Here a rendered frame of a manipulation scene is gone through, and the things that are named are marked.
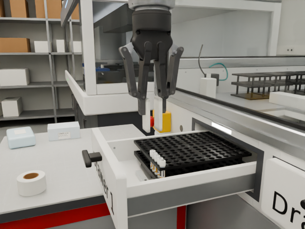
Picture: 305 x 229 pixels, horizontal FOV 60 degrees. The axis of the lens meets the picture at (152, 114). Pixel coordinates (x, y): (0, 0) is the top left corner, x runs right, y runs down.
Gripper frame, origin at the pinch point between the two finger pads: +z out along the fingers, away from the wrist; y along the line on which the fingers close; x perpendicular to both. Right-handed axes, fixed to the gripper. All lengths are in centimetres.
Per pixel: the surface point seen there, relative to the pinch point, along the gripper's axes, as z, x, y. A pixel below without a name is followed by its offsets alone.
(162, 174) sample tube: 10.9, 6.1, 0.2
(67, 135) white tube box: 21, -61, 15
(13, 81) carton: 30, -381, 73
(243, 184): 14.1, 10.4, -16.3
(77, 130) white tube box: 20, -61, 11
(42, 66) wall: 12, -425, 33
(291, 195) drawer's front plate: 11.0, 20.9, -17.2
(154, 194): 12.2, 10.4, 3.4
